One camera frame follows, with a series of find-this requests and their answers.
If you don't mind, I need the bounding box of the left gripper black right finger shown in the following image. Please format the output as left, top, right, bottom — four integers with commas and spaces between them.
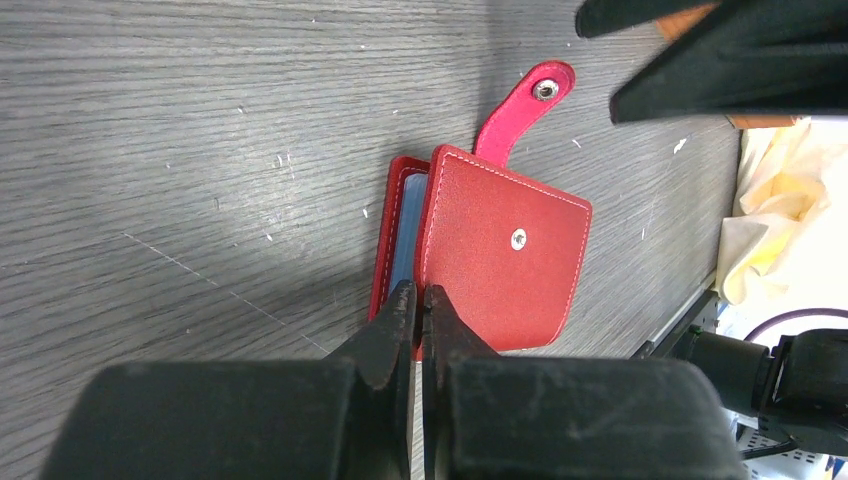
421, 285, 747, 479

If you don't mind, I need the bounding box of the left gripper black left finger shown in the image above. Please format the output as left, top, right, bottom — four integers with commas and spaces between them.
41, 281, 417, 479

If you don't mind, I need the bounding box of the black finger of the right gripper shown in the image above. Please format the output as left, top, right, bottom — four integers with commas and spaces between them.
575, 0, 712, 38
609, 1, 847, 124

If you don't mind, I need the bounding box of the red card holder wallet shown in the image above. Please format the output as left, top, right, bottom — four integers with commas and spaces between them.
369, 60, 592, 352

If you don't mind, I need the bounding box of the orange compartment organizer tray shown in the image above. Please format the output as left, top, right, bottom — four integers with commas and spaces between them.
654, 0, 800, 130

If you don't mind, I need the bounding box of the cream cloth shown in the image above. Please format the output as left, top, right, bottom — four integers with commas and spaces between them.
715, 117, 847, 305

